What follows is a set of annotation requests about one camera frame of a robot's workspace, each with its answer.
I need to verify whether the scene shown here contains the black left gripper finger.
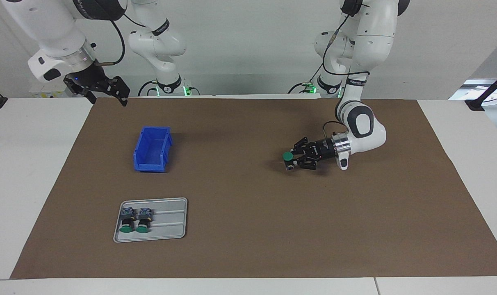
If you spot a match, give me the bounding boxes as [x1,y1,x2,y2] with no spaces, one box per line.
[287,158,319,170]
[293,137,315,155]

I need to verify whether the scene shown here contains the silver metal tray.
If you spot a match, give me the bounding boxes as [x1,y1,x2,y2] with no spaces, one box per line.
[113,197,188,243]

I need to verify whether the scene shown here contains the white crumpled sheets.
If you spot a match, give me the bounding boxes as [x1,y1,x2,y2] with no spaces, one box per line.
[449,79,497,112]

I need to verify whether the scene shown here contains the black pole stand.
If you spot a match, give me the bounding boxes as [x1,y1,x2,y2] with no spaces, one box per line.
[465,68,497,112]

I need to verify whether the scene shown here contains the brown table mat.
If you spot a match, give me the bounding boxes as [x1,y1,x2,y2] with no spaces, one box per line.
[10,98,497,280]

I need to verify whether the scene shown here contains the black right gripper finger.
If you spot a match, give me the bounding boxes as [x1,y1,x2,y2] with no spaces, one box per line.
[67,84,97,104]
[105,76,131,107]

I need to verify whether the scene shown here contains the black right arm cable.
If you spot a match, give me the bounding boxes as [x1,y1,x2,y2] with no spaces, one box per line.
[95,12,127,67]

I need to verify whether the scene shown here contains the black base cable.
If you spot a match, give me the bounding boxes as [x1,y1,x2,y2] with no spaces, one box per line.
[138,80,159,97]
[288,64,325,94]

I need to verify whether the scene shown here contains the blue plastic bin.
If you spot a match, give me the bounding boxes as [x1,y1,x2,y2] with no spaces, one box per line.
[133,126,173,172]

